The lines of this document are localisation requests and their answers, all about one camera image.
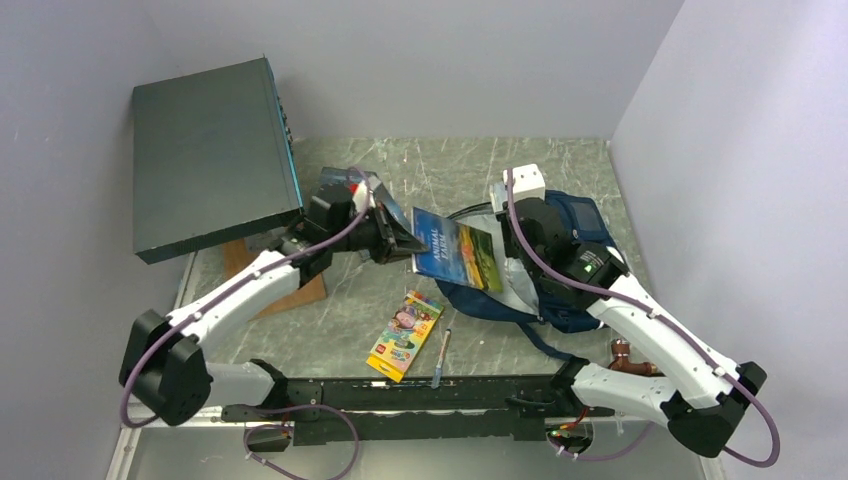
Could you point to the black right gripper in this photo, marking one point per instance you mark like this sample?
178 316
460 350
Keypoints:
501 216

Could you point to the yellow crayon box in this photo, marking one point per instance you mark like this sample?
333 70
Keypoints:
404 336

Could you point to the Nineteen Eighty-Four book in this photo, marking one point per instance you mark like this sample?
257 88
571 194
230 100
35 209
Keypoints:
331 176

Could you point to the copper pipe fitting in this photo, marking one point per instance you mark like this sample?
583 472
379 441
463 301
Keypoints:
621 360

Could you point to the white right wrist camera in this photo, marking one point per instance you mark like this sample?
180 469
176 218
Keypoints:
528 182

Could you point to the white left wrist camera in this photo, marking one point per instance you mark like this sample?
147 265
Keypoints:
362 197

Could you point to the Animal Farm book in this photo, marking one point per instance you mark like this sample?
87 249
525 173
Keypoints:
456 253

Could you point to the wooden board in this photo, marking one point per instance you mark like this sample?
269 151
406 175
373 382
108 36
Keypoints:
237 256

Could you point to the blue pen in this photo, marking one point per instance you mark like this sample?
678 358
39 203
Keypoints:
438 371

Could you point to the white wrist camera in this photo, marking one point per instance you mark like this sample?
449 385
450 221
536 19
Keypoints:
362 197
528 182

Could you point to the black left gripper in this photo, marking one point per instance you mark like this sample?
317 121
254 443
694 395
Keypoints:
393 246

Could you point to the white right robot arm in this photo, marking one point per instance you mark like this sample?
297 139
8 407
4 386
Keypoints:
700 395

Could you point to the dark grey metal equipment box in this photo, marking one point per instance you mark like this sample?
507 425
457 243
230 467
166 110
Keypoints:
212 160

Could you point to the navy blue student backpack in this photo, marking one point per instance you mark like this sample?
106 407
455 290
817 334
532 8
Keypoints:
544 292

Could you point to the aluminium frame rail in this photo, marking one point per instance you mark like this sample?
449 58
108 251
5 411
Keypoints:
165 368

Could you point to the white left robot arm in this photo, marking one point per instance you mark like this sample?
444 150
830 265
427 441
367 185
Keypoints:
164 365

